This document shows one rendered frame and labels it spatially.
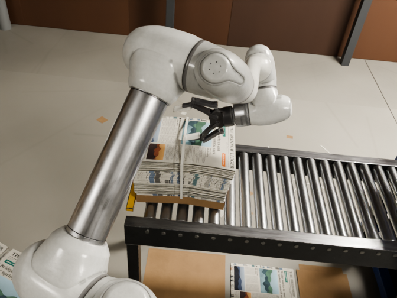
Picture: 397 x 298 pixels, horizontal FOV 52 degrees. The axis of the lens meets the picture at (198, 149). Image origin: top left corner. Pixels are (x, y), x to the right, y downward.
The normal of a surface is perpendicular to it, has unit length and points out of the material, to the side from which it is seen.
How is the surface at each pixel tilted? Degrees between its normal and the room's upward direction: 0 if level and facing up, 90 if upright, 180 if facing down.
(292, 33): 90
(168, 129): 5
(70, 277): 34
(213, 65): 51
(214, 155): 3
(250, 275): 1
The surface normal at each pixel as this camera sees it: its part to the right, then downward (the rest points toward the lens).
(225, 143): 0.20, -0.75
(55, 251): -0.32, -0.26
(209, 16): -0.06, 0.66
